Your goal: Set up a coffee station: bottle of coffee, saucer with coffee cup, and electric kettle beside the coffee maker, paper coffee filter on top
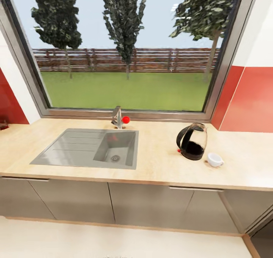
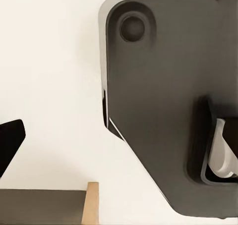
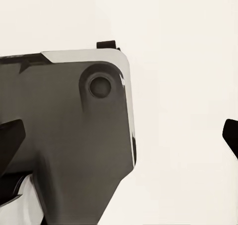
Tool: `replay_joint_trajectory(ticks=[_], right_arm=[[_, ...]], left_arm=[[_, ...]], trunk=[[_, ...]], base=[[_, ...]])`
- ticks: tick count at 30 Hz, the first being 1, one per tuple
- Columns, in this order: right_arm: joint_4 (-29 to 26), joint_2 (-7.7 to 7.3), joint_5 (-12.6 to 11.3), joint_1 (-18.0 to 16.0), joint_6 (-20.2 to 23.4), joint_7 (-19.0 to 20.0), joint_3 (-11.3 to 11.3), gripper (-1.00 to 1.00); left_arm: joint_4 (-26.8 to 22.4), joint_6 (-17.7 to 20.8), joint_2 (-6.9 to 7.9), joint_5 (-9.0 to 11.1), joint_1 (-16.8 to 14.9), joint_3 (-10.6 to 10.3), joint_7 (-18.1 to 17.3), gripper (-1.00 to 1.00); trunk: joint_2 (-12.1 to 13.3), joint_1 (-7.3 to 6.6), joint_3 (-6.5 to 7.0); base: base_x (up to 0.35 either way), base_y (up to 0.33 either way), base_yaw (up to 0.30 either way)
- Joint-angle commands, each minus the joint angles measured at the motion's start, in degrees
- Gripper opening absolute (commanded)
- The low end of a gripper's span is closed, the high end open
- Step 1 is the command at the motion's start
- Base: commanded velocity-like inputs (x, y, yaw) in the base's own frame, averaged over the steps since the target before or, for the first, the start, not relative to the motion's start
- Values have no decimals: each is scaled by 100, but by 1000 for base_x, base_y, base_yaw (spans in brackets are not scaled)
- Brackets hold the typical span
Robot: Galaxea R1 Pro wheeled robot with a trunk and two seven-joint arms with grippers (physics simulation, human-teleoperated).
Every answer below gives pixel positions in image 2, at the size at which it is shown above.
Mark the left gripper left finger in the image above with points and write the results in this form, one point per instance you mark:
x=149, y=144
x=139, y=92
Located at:
x=12, y=134

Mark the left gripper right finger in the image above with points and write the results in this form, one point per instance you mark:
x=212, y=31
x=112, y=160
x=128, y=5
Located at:
x=230, y=135

